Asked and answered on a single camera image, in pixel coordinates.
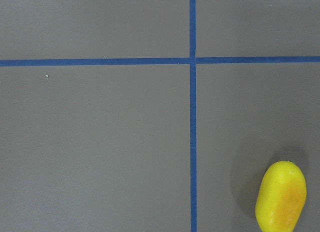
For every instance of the yellow mango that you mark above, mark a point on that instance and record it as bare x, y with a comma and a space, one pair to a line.
281, 197

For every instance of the vertical blue tape strip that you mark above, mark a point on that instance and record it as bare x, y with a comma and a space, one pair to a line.
193, 114

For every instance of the horizontal blue tape strip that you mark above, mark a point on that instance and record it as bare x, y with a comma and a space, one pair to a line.
158, 61

